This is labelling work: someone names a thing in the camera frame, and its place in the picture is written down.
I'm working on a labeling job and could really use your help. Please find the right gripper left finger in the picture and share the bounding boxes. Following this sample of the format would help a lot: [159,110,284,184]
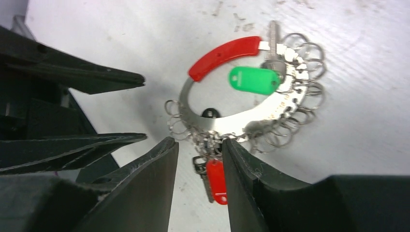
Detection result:
[0,137,179,232]

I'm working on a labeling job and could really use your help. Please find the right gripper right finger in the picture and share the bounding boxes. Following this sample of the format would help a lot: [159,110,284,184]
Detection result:
[222,139,410,232]

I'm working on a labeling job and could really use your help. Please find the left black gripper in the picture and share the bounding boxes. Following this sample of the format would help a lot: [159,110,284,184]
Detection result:
[0,27,147,174]

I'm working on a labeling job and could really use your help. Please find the key with green tag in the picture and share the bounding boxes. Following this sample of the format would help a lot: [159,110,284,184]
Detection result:
[228,20,287,95]

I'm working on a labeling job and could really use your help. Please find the metal keyring with red handle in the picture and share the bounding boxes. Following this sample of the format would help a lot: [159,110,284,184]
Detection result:
[165,33,327,157]

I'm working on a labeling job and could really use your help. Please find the key with black tag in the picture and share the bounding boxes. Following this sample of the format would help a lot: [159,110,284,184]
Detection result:
[201,108,221,118]

